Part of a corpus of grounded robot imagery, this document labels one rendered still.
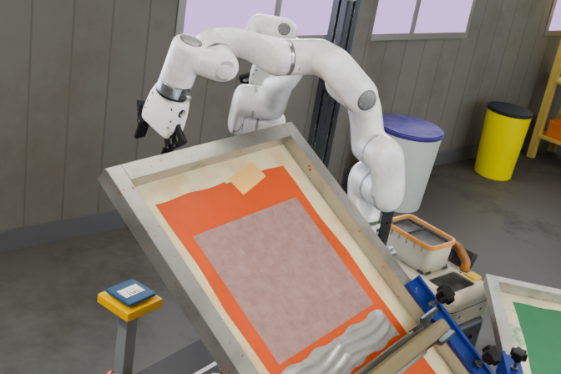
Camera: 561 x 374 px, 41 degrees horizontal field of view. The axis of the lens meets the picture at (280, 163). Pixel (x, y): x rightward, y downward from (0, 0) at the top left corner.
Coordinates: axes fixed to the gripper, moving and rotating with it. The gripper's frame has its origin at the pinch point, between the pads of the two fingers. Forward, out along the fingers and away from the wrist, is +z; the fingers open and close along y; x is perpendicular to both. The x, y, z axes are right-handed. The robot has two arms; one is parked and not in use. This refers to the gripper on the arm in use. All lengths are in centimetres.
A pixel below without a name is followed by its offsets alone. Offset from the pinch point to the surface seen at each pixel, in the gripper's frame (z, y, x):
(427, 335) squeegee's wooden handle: -3, -74, -12
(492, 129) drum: 129, 54, -469
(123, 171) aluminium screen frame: -11.6, -16.5, 25.6
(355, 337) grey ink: 4, -64, -4
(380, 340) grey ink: 5, -67, -11
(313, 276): 0.8, -48.8, -5.8
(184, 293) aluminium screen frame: -4, -42, 29
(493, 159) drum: 149, 40, -470
